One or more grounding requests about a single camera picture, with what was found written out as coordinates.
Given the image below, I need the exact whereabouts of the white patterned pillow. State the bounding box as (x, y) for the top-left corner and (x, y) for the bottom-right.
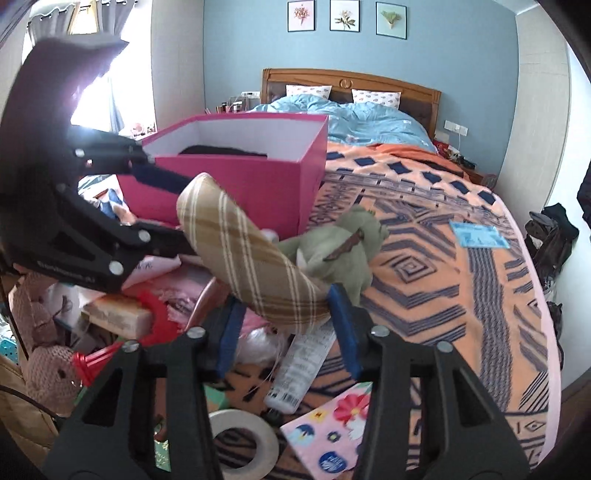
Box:
(285, 84), (334, 100)
(351, 89), (402, 112)

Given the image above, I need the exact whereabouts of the white squeeze tube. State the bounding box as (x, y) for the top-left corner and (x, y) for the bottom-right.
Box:
(264, 323), (338, 414)

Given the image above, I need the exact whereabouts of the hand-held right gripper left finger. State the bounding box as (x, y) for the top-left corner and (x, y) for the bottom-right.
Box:
(44, 295), (247, 480)

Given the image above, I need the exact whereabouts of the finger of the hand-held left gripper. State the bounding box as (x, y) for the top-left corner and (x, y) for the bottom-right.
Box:
(69, 129), (197, 193)
(108, 219), (206, 292)

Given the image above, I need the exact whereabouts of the pink knitted plush toy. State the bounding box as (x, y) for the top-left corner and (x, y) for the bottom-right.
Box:
(11, 272), (82, 408)

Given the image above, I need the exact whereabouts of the dark hanging garment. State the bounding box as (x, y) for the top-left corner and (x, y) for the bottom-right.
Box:
(575, 161), (591, 214)

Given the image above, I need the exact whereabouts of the wooden nightstand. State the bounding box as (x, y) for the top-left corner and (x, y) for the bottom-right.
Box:
(457, 157), (500, 188)

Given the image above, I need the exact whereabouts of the dark clothes pile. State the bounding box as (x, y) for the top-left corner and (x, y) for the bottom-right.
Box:
(524, 203), (581, 289)

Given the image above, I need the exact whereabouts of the pink plastic wrapper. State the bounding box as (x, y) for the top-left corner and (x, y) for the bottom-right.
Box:
(157, 267), (232, 324)

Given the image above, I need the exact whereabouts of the beige rectangular box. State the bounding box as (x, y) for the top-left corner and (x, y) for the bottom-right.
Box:
(82, 295), (156, 338)

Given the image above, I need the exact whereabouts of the orange patterned blanket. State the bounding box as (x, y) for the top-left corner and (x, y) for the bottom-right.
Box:
(222, 141), (562, 469)

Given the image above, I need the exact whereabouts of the light blue card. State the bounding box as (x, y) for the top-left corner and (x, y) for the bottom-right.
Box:
(449, 220), (511, 250)

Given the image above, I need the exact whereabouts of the pink storage box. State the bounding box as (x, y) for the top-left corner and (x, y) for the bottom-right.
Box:
(115, 113), (330, 237)

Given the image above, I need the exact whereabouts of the wooden headboard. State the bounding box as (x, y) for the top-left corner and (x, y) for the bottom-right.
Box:
(261, 68), (442, 140)

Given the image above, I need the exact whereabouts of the red plastic clip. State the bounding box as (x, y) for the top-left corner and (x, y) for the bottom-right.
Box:
(71, 346), (123, 387)

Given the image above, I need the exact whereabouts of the black fuzzy cloth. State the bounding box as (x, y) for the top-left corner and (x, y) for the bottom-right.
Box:
(178, 144), (270, 160)

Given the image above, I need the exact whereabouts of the pink floral card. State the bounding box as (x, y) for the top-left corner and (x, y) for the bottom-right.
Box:
(280, 381), (375, 480)

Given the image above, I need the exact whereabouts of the green plush dinosaur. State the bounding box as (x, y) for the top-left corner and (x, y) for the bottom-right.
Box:
(277, 204), (390, 308)

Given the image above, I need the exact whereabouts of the framed flower picture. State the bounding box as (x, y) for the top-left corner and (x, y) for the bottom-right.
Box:
(375, 1), (407, 38)
(329, 0), (360, 32)
(287, 0), (316, 32)

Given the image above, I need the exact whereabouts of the clear plastic bag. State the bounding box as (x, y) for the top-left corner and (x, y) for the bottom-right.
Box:
(239, 323), (288, 366)

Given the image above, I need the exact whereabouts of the beige plaid fabric item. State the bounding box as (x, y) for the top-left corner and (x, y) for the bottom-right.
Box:
(177, 172), (331, 334)

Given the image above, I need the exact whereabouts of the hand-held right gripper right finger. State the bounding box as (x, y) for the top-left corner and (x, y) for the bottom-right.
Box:
(327, 283), (532, 480)

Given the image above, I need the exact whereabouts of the white tape roll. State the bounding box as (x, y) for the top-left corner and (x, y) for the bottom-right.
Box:
(208, 408), (280, 480)

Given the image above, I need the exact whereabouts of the grey curtain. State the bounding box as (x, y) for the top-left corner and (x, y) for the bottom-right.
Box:
(25, 0), (155, 137)

